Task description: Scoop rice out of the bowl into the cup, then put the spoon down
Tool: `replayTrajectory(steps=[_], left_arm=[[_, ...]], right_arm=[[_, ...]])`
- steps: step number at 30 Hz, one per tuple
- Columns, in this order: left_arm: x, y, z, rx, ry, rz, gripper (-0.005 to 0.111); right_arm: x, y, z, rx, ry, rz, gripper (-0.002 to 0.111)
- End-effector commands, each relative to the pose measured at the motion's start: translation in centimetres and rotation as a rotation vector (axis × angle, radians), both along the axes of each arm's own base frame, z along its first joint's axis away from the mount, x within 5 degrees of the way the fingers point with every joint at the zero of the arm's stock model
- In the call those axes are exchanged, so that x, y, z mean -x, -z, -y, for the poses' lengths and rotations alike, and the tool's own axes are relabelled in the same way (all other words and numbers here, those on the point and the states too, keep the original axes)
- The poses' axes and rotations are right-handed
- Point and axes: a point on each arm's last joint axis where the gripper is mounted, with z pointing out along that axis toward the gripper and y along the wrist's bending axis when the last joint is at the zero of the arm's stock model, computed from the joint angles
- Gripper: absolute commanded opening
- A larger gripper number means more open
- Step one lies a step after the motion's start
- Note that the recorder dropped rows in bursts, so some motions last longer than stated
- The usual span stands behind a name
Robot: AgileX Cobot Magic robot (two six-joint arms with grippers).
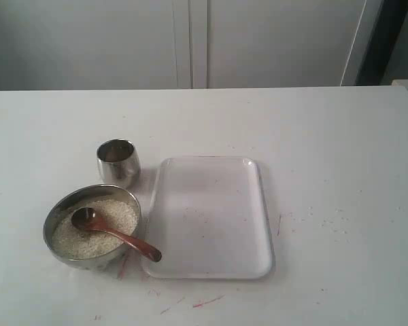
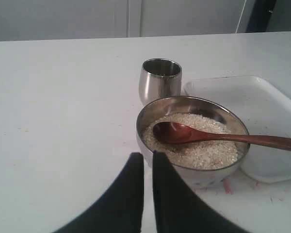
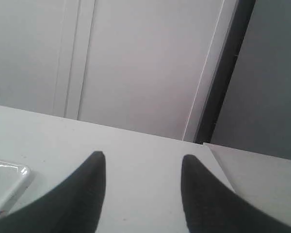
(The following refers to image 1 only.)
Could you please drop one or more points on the white rice pile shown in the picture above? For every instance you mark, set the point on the white rice pile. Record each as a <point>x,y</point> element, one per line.
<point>72,243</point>

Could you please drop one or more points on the steel bowl with rice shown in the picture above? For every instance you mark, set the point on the steel bowl with rice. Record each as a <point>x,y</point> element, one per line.
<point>78,198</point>

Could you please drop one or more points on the small steel cup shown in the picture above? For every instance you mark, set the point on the small steel cup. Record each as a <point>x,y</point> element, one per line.
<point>118,163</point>

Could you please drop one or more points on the brown wooden spoon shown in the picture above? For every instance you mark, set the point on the brown wooden spoon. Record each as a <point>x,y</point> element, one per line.
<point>89,220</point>

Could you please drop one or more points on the white cabinet doors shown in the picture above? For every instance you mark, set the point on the white cabinet doors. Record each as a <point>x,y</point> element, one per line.
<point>102,45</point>

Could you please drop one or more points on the white plastic tray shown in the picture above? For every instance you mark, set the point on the white plastic tray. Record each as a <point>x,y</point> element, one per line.
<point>209,220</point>

